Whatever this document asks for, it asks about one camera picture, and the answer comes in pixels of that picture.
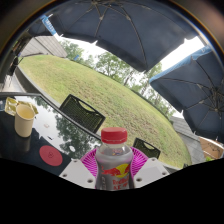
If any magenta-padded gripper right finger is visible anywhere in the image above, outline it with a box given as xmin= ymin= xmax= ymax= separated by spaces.
xmin=130 ymin=146 xmax=170 ymax=189

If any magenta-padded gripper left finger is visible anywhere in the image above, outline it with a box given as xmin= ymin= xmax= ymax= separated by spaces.
xmin=59 ymin=148 xmax=101 ymax=190

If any red-capped clear drink bottle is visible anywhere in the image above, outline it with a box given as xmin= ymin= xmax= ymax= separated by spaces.
xmin=94 ymin=126 xmax=135 ymax=192

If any black wicker chair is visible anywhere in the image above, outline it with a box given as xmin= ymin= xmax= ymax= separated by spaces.
xmin=132 ymin=137 xmax=162 ymax=160
xmin=59 ymin=93 xmax=107 ymax=134

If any flat round red coaster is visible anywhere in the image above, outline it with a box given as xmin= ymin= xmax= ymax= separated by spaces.
xmin=38 ymin=144 xmax=64 ymax=167

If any grey-roofed building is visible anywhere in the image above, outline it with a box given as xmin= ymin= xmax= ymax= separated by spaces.
xmin=169 ymin=116 xmax=208 ymax=164
xmin=19 ymin=34 xmax=68 ymax=58

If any cream mug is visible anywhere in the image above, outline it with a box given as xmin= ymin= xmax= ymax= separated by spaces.
xmin=13 ymin=103 xmax=36 ymax=138

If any yellow paper packet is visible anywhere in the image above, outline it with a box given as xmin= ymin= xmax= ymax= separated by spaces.
xmin=4 ymin=96 xmax=39 ymax=117

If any large dark blue patio umbrella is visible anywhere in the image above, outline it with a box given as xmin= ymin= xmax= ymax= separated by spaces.
xmin=28 ymin=0 xmax=201 ymax=73

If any blue-banded dark patio umbrella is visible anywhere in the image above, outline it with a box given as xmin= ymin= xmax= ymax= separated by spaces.
xmin=28 ymin=13 xmax=59 ymax=38

